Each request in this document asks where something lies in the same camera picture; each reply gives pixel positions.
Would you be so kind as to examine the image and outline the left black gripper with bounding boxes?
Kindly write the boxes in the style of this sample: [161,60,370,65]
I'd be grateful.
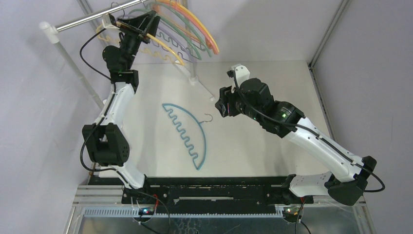
[116,11,160,70]

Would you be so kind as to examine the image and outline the teal wavy hanger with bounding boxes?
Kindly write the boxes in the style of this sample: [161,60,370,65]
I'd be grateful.
[129,8,203,61]

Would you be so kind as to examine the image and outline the yellow smooth hanger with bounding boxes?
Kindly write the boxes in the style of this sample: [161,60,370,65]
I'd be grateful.
[161,0,220,55]

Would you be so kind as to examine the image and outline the yellow wavy hanger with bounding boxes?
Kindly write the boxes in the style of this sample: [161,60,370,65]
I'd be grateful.
[95,23,185,66]

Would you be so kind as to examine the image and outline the purple wavy hanger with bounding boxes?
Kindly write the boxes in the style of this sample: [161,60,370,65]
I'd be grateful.
[120,2,210,63]

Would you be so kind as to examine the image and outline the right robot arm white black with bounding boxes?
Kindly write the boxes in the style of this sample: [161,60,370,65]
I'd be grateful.
[215,78,377,206]

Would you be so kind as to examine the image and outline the chrome and white garment rack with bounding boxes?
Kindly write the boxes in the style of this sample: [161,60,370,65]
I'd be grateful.
[38,0,216,109]

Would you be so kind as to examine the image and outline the right circuit board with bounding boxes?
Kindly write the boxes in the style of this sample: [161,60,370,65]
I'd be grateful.
[282,208,299,216]

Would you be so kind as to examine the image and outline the circuit board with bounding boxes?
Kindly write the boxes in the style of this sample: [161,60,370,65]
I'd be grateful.
[138,208,155,216]
[282,208,299,216]

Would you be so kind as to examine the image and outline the left circuit board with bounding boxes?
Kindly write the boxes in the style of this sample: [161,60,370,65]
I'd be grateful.
[138,208,155,216]

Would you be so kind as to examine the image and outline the right black camera cable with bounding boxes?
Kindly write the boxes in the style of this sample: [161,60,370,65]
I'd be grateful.
[227,69,386,194]

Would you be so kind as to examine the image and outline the black camera cable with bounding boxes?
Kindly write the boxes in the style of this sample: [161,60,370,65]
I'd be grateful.
[79,27,144,195]
[227,69,386,194]

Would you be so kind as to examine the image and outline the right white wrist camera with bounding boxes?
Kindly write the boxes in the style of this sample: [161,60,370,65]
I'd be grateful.
[227,64,250,92]

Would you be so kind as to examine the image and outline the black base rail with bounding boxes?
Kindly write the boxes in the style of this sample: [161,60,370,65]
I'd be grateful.
[89,175,315,215]

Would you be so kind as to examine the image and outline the left black camera cable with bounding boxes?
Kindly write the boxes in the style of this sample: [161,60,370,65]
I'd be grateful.
[79,27,144,195]

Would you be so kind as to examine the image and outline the aluminium frame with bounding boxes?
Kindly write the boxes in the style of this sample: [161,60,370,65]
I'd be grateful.
[64,0,376,234]

